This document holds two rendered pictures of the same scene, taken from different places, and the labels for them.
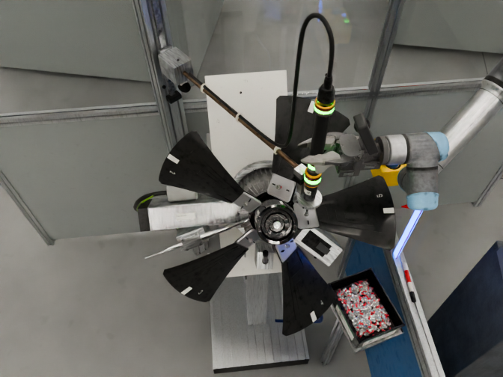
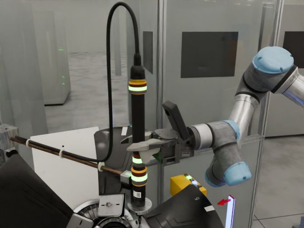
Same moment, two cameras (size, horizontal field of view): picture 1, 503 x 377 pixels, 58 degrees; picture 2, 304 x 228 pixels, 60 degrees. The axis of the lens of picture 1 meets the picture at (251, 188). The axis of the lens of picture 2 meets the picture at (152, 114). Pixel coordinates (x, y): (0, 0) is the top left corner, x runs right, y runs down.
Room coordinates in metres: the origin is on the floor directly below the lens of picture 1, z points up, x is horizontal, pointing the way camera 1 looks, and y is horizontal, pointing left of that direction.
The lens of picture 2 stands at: (0.11, 0.03, 1.75)
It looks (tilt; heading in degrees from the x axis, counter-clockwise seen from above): 18 degrees down; 340
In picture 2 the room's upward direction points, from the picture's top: straight up
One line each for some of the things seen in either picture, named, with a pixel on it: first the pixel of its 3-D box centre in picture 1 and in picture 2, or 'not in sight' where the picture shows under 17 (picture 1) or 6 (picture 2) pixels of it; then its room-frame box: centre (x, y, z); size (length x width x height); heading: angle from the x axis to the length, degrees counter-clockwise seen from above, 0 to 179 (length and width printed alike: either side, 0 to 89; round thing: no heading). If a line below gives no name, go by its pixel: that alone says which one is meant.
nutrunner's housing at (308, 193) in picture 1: (316, 151); (138, 142); (0.72, -0.16, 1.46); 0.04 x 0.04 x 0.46
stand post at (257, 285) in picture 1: (256, 289); not in sight; (0.81, -0.02, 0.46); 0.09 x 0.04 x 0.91; 95
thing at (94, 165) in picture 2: (237, 117); (61, 154); (0.95, 0.04, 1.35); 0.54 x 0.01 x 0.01; 40
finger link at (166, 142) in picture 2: (340, 157); (160, 142); (0.70, -0.21, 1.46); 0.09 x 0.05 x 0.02; 105
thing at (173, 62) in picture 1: (174, 65); (3, 136); (1.20, 0.24, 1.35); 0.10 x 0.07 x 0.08; 40
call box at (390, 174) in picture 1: (385, 162); (187, 192); (1.05, -0.49, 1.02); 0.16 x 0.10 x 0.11; 5
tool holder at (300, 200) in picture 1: (308, 187); (136, 191); (0.73, -0.15, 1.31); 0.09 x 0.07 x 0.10; 40
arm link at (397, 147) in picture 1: (391, 149); (197, 136); (0.74, -0.35, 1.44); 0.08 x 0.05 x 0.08; 5
